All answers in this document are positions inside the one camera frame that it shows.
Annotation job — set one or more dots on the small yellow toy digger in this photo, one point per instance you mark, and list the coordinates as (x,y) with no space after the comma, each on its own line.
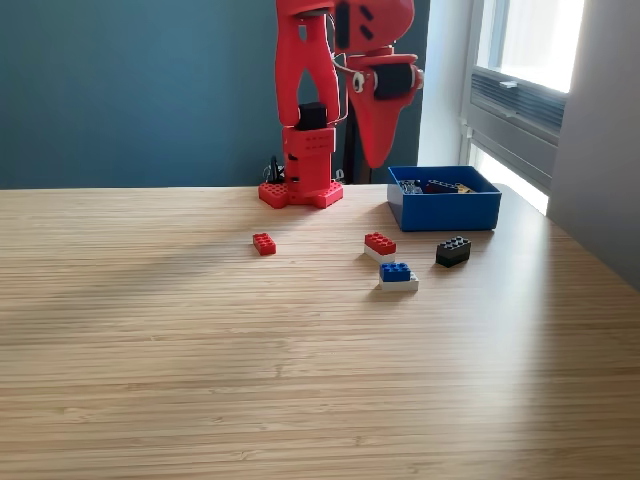
(442,186)

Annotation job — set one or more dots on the red and white brick stack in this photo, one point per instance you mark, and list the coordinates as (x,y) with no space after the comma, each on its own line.
(380,243)

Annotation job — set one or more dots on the blue and white brick stack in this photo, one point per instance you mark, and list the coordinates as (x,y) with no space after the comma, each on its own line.
(395,272)

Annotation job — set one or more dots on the black brick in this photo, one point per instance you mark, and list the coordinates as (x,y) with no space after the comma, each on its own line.
(452,252)

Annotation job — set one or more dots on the blue plastic bin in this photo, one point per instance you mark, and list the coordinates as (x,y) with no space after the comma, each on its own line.
(450,212)

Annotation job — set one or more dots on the black folded stand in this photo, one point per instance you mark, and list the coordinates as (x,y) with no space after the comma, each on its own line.
(352,170)

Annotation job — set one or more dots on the black table clamp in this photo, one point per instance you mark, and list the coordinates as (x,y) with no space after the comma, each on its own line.
(340,174)
(274,172)

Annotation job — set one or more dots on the grey window vent grille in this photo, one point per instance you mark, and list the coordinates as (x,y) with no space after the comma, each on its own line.
(520,102)

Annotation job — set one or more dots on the small red brick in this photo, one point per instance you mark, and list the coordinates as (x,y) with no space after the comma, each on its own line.
(264,244)

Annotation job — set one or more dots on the white window frame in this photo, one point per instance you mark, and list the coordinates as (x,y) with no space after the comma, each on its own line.
(487,30)

